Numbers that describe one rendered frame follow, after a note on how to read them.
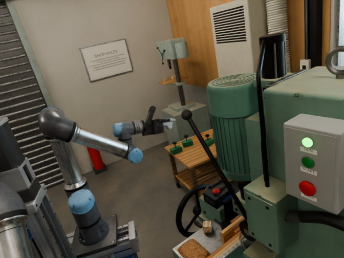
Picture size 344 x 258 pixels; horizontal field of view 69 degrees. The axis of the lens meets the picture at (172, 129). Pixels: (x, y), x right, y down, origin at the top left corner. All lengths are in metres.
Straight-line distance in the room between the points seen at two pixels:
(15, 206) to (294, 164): 0.60
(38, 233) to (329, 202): 0.87
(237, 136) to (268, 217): 0.25
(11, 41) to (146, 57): 1.69
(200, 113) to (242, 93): 2.56
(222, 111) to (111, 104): 3.12
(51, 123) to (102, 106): 2.62
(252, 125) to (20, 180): 0.74
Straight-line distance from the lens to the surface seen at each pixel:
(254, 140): 0.72
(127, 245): 1.40
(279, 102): 0.58
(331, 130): 0.48
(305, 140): 0.49
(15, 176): 0.96
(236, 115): 0.73
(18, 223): 0.69
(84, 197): 1.29
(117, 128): 1.34
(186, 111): 0.77
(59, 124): 1.15
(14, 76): 3.62
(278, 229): 0.65
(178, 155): 2.52
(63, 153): 1.31
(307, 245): 0.75
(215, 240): 1.08
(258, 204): 0.63
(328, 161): 0.50
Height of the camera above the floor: 1.68
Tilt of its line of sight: 21 degrees down
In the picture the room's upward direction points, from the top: 12 degrees counter-clockwise
